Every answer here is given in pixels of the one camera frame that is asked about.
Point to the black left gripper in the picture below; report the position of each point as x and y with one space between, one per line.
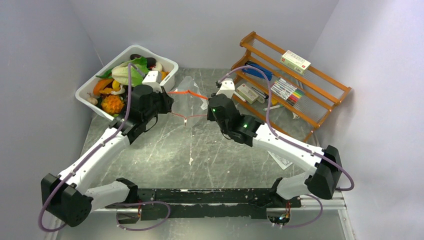
167 102

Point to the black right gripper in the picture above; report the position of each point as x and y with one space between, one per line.
209 115

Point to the clear zip bag orange zipper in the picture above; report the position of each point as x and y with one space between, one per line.
189 104

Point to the green napa cabbage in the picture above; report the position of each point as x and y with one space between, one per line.
138 71

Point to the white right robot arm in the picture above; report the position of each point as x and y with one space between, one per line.
321 166

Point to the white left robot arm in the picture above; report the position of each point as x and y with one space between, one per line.
68 195

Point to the white plastic food bin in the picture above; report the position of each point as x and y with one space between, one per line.
166 66

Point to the white red eraser box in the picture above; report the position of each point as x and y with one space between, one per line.
247 93

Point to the dark purple eggplant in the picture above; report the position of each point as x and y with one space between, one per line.
149 61

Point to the orange spiky dragon fruit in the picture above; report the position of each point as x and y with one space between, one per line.
112 104

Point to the blue stapler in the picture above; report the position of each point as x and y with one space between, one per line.
255 73

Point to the orange wooden rack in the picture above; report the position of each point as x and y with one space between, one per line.
305 96

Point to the white garlic bulb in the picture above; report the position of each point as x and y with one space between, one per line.
92 99

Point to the coloured marker pen set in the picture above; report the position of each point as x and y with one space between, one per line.
287 91

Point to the white printed leaflet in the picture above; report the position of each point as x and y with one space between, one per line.
282 162

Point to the white box on rack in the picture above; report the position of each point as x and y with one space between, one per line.
295 62

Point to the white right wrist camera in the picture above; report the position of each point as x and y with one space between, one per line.
227 88

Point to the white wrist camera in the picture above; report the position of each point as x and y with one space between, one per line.
227 88
153 79

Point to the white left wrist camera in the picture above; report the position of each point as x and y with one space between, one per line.
153 79

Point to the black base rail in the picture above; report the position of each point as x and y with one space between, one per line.
179 203

